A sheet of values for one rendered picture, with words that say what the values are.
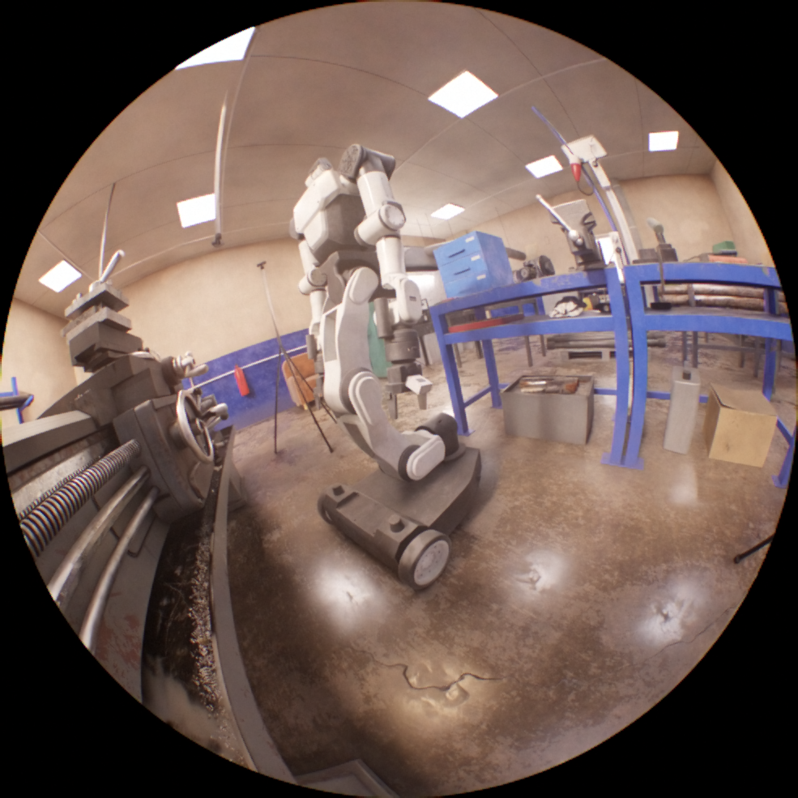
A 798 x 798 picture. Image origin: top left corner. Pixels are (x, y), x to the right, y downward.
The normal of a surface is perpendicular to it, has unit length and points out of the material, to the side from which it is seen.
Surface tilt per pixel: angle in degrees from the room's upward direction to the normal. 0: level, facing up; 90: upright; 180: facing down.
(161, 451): 90
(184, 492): 90
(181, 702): 0
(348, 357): 90
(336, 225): 98
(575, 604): 0
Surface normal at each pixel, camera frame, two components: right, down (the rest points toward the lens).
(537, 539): -0.26, -0.93
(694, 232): -0.77, 0.36
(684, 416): -0.88, 0.33
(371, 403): 0.68, 0.02
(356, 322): 0.70, 0.42
